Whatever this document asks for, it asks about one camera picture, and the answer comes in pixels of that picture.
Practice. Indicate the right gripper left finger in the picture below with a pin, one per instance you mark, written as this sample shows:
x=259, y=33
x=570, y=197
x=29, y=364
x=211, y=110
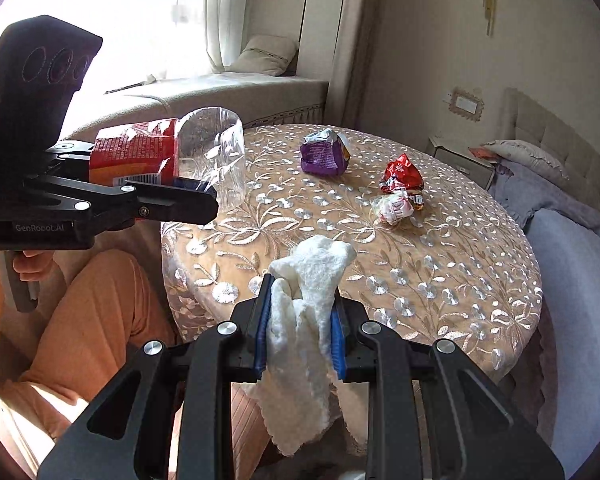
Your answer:
x=126, y=431

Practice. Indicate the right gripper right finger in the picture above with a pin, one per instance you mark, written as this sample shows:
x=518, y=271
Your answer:
x=431, y=411

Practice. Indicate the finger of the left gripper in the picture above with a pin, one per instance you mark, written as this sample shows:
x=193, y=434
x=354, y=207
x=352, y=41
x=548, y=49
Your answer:
x=185, y=200
x=74, y=153

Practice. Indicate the clear plastic container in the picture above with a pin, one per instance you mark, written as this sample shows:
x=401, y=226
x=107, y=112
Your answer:
x=211, y=150

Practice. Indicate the red snack package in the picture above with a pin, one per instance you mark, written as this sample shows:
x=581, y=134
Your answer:
x=143, y=152

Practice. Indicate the white tissue cloth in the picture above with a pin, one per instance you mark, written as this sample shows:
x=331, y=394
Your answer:
x=293, y=393

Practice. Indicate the purple snack wrapper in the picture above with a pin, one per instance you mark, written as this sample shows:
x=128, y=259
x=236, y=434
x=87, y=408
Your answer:
x=324, y=153

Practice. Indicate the white red wrapper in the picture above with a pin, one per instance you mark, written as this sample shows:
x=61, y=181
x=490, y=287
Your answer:
x=392, y=208

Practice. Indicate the red snack wrapper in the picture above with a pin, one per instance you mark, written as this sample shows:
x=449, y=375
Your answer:
x=401, y=175

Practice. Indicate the person's left hand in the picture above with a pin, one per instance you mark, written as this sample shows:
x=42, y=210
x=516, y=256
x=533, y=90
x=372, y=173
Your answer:
x=33, y=266

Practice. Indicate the beige window seat cushion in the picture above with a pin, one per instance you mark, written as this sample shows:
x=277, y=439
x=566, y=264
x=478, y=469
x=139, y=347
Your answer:
x=257, y=99

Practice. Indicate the bed with lavender duvet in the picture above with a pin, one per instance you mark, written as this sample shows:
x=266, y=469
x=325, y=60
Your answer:
x=564, y=234

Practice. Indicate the embroidered beige tablecloth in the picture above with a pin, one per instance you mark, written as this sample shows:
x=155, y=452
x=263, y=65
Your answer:
x=459, y=268

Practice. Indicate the beige throw pillow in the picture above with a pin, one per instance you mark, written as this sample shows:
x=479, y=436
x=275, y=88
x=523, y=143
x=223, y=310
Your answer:
x=263, y=54

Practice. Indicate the white sheer curtain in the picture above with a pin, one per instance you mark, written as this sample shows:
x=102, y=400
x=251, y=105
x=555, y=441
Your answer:
x=223, y=24

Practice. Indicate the grey bedside table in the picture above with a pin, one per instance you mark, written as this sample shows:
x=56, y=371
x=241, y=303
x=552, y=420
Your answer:
x=456, y=154

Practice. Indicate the orange item on nightstand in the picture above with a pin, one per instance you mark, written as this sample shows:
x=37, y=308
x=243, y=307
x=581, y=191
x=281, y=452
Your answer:
x=483, y=153

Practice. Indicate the ruffled beige pillow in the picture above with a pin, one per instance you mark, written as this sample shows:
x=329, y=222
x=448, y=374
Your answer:
x=532, y=157

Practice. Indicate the beige tufted headboard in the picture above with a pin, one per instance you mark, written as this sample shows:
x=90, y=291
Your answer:
x=522, y=118

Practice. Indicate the black camera box left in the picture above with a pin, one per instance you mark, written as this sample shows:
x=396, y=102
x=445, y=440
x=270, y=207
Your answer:
x=43, y=62

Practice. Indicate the framed wall switch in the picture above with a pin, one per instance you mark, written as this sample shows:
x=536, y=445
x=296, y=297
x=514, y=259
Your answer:
x=466, y=105

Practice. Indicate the gold wall ornament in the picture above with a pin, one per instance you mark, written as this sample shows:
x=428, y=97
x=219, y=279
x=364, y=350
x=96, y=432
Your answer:
x=489, y=12

